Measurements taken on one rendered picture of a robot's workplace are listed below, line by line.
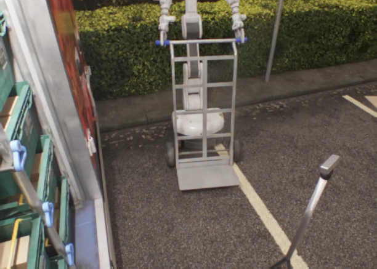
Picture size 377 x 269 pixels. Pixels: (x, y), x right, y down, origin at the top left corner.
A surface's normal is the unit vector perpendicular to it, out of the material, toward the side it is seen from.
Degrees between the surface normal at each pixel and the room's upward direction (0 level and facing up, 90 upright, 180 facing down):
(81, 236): 0
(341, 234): 0
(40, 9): 90
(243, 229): 0
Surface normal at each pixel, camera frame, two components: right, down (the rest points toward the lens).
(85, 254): 0.00, -0.81
